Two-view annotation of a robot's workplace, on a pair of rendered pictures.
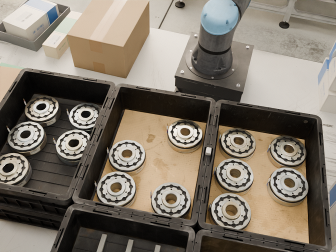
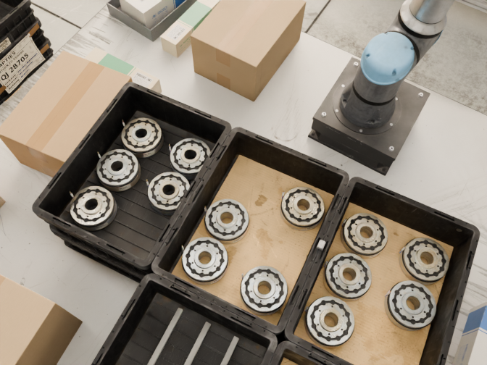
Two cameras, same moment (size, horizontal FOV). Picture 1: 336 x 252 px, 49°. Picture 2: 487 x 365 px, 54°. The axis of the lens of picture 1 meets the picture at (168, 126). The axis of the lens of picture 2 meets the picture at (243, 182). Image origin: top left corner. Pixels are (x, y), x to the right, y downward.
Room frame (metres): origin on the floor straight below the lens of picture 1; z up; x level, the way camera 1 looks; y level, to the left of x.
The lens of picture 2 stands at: (0.16, -0.03, 1.88)
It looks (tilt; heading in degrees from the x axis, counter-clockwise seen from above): 63 degrees down; 15
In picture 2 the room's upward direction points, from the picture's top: 3 degrees clockwise
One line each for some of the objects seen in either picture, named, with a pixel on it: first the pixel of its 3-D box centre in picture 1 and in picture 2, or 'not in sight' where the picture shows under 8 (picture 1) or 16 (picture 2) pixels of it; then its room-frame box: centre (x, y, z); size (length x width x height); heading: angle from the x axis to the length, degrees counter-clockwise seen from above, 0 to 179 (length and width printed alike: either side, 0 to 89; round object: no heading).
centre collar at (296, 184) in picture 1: (289, 183); (412, 303); (0.49, -0.33, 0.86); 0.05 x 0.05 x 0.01
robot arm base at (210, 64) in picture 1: (213, 50); (370, 95); (1.02, -0.15, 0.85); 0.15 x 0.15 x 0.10
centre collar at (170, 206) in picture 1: (171, 199); (264, 287); (0.42, -0.02, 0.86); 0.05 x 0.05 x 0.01
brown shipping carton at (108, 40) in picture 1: (112, 33); (248, 38); (1.18, 0.24, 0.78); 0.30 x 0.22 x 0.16; 166
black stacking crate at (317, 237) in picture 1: (260, 177); (379, 287); (0.50, -0.25, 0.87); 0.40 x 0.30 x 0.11; 171
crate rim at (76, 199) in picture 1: (151, 147); (255, 221); (0.55, 0.04, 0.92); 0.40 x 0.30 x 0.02; 171
